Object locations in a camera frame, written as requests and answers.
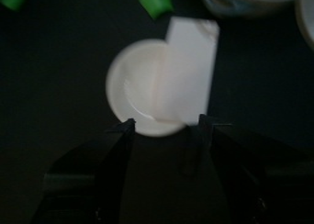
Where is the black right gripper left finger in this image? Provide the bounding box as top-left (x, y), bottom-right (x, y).
top-left (29, 118), bottom-right (137, 224)

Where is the white flat toy slice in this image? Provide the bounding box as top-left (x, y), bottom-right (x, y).
top-left (153, 16), bottom-right (220, 127)

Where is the white round toy dish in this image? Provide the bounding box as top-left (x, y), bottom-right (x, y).
top-left (294, 0), bottom-right (314, 50)

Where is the grey-blue toy bowl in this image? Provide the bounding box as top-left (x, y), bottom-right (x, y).
top-left (199, 0), bottom-right (299, 18)

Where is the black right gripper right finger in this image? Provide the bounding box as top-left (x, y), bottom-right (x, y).
top-left (179, 113), bottom-right (314, 224)

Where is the white toy plate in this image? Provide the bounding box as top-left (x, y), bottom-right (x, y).
top-left (104, 39), bottom-right (190, 138)

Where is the green toy carrot top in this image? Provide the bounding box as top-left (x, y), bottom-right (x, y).
top-left (133, 0), bottom-right (175, 21)

